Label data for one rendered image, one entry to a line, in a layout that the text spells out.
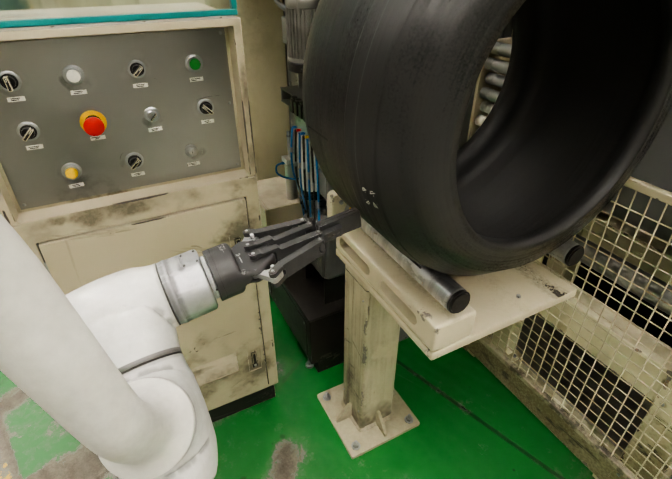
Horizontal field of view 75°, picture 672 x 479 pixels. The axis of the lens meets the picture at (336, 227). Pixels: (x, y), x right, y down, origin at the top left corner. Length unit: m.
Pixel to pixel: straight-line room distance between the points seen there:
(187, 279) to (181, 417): 0.16
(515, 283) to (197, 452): 0.68
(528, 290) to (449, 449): 0.82
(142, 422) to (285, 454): 1.18
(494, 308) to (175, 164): 0.79
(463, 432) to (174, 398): 1.29
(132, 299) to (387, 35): 0.43
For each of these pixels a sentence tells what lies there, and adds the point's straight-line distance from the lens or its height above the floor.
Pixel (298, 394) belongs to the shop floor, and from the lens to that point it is 1.74.
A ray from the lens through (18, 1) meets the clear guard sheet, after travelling 1.04.
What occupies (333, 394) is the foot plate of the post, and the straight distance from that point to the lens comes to 1.72.
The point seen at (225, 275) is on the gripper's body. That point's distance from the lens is 0.60.
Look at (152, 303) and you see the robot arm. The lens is 0.59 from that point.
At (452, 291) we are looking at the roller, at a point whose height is 0.92.
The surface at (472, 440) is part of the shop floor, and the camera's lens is 1.70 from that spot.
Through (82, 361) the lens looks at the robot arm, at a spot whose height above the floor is 1.13.
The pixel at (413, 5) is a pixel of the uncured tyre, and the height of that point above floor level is 1.34.
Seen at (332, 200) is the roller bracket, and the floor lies 0.94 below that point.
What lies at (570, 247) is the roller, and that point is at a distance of 0.93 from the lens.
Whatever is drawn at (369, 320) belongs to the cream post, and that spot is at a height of 0.52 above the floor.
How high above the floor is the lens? 1.38
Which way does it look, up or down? 32 degrees down
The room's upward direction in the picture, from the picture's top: straight up
